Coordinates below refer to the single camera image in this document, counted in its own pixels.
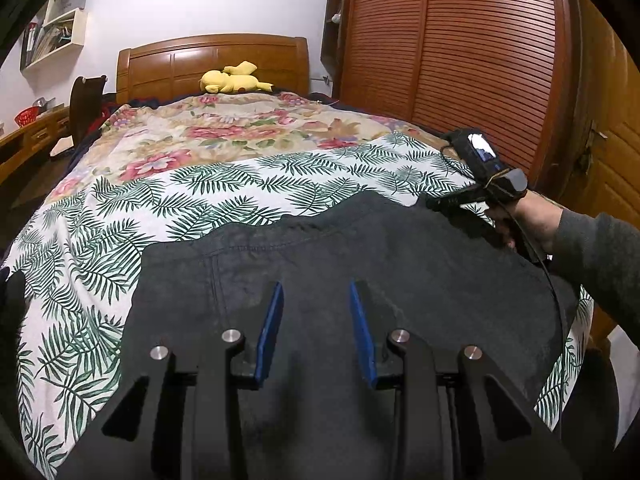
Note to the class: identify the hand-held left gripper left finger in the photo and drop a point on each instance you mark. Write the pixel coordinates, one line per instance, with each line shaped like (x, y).
(270, 335)

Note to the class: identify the row of books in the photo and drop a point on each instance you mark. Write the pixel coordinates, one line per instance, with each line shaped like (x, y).
(50, 37)

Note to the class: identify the wooden open shelf column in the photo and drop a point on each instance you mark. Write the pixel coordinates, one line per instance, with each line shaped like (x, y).
(332, 45)

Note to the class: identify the dark brown chair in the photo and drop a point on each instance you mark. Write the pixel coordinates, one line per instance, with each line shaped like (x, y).
(85, 105)

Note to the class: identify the white wall shelf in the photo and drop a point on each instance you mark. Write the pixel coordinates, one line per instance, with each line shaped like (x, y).
(75, 35)

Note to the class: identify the floral quilt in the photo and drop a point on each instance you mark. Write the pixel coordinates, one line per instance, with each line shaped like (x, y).
(225, 130)

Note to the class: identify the wooden desk with cabinets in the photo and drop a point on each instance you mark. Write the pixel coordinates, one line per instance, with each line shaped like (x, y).
(30, 142)

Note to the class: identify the red basket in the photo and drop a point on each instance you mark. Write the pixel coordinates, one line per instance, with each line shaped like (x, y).
(26, 117)

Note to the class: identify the wooden bed headboard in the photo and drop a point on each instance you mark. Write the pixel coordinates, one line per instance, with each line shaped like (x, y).
(175, 60)

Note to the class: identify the person's right forearm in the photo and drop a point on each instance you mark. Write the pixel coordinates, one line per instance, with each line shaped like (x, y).
(600, 265)

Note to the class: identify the yellow plush toy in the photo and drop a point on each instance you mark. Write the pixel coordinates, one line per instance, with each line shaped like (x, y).
(220, 80)

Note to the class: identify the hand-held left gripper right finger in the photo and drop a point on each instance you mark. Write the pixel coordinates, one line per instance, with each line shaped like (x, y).
(362, 335)

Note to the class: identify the wooden louvred wardrobe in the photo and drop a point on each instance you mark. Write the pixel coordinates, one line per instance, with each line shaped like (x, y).
(450, 50)

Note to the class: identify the wooden door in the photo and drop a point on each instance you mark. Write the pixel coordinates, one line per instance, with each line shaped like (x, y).
(615, 85)

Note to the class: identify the person's right hand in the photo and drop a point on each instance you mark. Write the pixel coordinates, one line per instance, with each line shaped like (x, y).
(537, 220)

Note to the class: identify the large black garment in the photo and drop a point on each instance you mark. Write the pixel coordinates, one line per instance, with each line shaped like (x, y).
(325, 255)

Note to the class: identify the black cloth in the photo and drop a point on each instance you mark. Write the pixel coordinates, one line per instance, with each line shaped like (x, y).
(11, 310)

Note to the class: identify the leaf print bed sheet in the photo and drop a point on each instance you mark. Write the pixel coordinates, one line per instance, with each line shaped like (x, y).
(150, 210)

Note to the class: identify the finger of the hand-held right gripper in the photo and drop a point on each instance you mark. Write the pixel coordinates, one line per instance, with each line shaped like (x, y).
(450, 201)

